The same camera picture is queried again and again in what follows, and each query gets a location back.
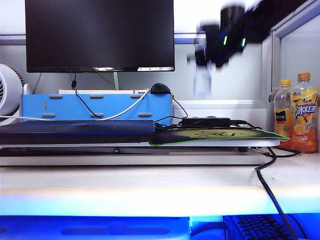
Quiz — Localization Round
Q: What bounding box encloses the black green snake mouse pad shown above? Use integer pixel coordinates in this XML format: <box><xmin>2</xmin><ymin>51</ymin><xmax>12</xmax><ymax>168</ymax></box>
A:
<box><xmin>149</xmin><ymin>127</ymin><xmax>291</xmax><ymax>147</ymax></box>

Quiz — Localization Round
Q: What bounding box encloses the thin black looped cable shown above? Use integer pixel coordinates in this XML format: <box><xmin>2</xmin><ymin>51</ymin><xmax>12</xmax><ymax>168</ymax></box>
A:
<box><xmin>271</xmin><ymin>146</ymin><xmax>302</xmax><ymax>158</ymax></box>

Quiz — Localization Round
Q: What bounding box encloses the iced tea bottle yellow label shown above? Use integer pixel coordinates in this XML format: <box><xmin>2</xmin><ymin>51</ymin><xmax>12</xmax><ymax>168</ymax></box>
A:
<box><xmin>289</xmin><ymin>72</ymin><xmax>319</xmax><ymax>154</ymax></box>

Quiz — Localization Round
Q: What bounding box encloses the black computer monitor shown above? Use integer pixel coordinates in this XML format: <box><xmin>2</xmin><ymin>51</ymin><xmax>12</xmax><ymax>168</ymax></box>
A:
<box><xmin>24</xmin><ymin>0</ymin><xmax>176</xmax><ymax>74</ymax></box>

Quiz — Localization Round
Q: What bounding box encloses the white partition ledge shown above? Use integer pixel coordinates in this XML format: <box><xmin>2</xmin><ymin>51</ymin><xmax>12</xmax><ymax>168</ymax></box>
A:
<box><xmin>173</xmin><ymin>99</ymin><xmax>269</xmax><ymax>111</ymax></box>

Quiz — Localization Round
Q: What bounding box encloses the orange juice bottle black label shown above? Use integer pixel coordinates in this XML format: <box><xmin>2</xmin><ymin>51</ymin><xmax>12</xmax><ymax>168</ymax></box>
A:
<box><xmin>272</xmin><ymin>79</ymin><xmax>293</xmax><ymax>143</ymax></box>

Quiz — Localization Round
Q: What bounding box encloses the long white cable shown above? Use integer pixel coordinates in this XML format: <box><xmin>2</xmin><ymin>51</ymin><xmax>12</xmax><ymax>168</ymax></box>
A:
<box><xmin>0</xmin><ymin>88</ymin><xmax>151</xmax><ymax>121</ymax></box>

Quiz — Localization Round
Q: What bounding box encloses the thick black power cable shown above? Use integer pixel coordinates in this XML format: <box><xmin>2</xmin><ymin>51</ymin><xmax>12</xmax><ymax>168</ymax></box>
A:
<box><xmin>254</xmin><ymin>146</ymin><xmax>300</xmax><ymax>240</ymax></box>

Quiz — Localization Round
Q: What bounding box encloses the thin black adapter cable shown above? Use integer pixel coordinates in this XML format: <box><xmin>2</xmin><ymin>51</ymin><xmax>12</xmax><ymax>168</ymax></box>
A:
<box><xmin>153</xmin><ymin>121</ymin><xmax>185</xmax><ymax>131</ymax></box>

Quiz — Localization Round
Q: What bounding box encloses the black computer mouse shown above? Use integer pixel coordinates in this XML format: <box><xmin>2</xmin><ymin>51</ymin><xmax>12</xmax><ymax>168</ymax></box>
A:
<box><xmin>149</xmin><ymin>82</ymin><xmax>172</xmax><ymax>95</ymax></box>

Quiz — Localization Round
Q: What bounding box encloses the blue wooden desk organizer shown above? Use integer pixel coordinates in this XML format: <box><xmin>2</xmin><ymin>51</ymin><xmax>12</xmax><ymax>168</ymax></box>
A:
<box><xmin>20</xmin><ymin>92</ymin><xmax>174</xmax><ymax>126</ymax></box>

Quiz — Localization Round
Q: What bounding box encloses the black power adapter brick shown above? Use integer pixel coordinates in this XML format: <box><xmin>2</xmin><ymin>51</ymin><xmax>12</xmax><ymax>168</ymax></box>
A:
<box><xmin>181</xmin><ymin>116</ymin><xmax>232</xmax><ymax>128</ymax></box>

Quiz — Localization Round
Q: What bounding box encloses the black keyboard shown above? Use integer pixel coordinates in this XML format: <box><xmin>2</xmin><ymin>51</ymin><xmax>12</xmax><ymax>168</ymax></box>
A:
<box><xmin>231</xmin><ymin>214</ymin><xmax>301</xmax><ymax>240</ymax></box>

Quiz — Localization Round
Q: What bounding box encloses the clear mineral water bottle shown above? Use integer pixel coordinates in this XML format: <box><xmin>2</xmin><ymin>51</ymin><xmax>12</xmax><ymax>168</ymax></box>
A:
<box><xmin>193</xmin><ymin>63</ymin><xmax>213</xmax><ymax>100</ymax></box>

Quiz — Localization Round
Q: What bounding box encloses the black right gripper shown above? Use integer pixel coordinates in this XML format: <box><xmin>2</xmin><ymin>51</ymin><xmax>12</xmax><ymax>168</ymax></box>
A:
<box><xmin>186</xmin><ymin>22</ymin><xmax>249</xmax><ymax>70</ymax></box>

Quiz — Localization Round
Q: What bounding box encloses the grey side partition rail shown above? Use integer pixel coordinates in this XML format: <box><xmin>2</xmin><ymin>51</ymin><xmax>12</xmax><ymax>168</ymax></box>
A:
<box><xmin>271</xmin><ymin>0</ymin><xmax>320</xmax><ymax>101</ymax></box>

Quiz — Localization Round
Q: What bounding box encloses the white desk riser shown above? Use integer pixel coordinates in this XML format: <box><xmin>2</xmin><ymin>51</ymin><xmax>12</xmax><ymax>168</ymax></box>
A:
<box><xmin>0</xmin><ymin>138</ymin><xmax>281</xmax><ymax>167</ymax></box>

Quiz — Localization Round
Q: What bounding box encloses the thin black mouse cable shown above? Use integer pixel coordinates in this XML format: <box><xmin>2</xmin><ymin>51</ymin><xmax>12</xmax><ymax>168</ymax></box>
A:
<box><xmin>153</xmin><ymin>96</ymin><xmax>189</xmax><ymax>126</ymax></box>

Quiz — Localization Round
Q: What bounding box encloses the grey back partition rail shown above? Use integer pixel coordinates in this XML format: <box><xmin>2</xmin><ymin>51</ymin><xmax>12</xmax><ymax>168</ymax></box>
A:
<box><xmin>0</xmin><ymin>32</ymin><xmax>273</xmax><ymax>101</ymax></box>

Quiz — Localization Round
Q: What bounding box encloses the white box behind organizer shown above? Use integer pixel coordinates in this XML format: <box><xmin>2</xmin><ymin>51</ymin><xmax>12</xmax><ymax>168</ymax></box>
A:
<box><xmin>58</xmin><ymin>88</ymin><xmax>151</xmax><ymax>96</ymax></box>

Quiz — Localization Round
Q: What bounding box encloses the blue keyboard tray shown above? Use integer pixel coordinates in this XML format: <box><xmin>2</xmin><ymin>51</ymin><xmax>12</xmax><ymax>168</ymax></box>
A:
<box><xmin>0</xmin><ymin>216</ymin><xmax>191</xmax><ymax>240</ymax></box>

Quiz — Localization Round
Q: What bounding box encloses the white desk fan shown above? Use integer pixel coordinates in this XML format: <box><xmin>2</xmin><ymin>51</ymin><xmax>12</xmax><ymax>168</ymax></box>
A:
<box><xmin>0</xmin><ymin>63</ymin><xmax>33</xmax><ymax>126</ymax></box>

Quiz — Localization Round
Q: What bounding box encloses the dark blue laptop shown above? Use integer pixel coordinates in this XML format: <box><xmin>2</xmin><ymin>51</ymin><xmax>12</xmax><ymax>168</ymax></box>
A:
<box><xmin>0</xmin><ymin>119</ymin><xmax>156</xmax><ymax>146</ymax></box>

